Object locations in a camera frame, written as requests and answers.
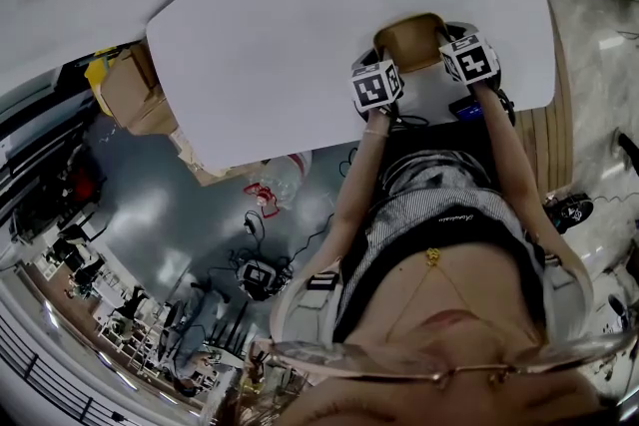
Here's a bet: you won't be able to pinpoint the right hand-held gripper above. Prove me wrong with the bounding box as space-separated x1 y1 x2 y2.
437 21 502 87

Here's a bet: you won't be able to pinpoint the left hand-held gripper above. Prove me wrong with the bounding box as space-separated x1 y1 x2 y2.
350 48 404 121

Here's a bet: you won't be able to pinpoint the brown cardboard box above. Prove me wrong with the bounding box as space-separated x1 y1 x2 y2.
372 12 448 74

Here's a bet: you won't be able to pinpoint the person's right forearm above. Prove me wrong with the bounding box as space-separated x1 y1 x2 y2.
478 82 558 256

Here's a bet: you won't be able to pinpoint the grey shoulder harness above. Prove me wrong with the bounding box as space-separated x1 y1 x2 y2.
269 253 596 346

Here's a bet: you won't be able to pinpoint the person's left forearm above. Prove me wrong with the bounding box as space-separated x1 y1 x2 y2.
323 112 393 266

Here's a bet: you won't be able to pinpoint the black device blue screen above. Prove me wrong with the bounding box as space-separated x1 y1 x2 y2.
447 97 486 123

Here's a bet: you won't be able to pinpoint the white table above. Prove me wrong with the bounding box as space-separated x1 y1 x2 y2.
145 0 557 172

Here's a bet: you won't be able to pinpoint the grey patterned skirt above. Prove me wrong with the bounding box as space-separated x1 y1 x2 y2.
378 149 500 211

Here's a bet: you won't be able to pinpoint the clear plastic bag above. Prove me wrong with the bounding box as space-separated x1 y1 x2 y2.
259 150 314 209

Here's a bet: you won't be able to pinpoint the curved wooden slat platform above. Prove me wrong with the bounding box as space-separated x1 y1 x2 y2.
513 29 576 197

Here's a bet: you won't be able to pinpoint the striped black trimmed top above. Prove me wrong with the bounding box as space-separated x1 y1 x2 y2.
331 187 548 343

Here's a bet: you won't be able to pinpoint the flat open cardboard box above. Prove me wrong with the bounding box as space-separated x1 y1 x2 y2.
169 129 272 189

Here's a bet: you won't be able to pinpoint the crumpled brown paper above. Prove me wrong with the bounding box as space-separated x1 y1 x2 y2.
169 129 207 172

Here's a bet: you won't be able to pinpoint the black sneaker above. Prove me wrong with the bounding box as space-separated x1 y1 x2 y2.
546 194 596 236

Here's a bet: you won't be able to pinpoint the large cardboard box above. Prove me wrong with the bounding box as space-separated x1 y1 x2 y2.
99 42 180 137

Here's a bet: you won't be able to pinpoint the black and white tracker device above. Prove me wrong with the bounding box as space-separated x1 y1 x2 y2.
234 258 282 301

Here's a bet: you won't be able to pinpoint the person's face and chest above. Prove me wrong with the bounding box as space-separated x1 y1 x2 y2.
279 246 639 426

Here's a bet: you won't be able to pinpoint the yellow bag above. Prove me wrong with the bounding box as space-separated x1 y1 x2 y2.
83 46 122 117

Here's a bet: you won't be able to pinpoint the gold rimmed glasses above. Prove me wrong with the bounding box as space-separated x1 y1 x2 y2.
247 331 639 391

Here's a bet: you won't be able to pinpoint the red bag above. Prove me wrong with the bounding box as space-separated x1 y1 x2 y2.
69 167 102 204

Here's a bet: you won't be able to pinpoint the black equipment rack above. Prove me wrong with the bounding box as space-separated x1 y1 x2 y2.
0 114 109 236

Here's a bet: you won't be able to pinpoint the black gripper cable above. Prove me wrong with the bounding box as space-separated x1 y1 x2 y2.
493 87 518 127
388 112 431 129

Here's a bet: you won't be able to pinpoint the red wire frame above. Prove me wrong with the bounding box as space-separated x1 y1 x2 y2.
243 182 282 220

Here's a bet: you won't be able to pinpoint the gold necklace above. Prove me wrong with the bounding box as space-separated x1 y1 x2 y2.
386 247 500 341

